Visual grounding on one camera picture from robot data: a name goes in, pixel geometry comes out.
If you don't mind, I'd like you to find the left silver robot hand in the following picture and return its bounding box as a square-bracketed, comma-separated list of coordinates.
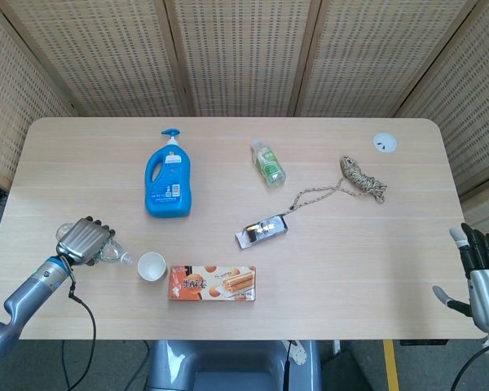
[55, 215, 117, 268]

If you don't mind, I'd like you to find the clear water bottle green label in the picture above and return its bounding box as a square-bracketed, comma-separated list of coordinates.
[55, 222, 136, 266]

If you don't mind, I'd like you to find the small white paper cup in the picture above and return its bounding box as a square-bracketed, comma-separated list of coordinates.
[137, 251, 167, 283]

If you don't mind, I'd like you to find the blue detergent pump bottle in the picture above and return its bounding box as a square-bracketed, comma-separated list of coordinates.
[143, 128, 193, 218]

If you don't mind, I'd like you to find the orange egg roll biscuit box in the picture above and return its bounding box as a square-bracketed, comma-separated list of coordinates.
[169, 264, 258, 302]

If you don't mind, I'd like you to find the white round table grommet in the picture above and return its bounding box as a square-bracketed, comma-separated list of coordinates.
[372, 133, 399, 154]

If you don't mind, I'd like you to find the grey robot torso base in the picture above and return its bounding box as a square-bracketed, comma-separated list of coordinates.
[146, 340, 323, 391]

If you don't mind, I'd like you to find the small clear bottle green label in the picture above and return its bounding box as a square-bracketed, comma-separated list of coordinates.
[250, 138, 287, 189]

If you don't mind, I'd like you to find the black cable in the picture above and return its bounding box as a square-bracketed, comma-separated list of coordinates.
[63, 260, 97, 391]
[283, 340, 294, 391]

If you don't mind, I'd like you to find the woven screen panel wooden frame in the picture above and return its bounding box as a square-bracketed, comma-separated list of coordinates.
[0, 0, 74, 191]
[165, 0, 323, 119]
[397, 0, 489, 196]
[3, 0, 188, 119]
[295, 0, 488, 119]

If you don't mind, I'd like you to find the coiled braided rope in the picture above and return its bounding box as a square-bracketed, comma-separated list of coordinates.
[285, 155, 388, 215]

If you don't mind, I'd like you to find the white perforated bracket plate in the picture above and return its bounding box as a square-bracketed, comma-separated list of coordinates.
[291, 344, 310, 367]

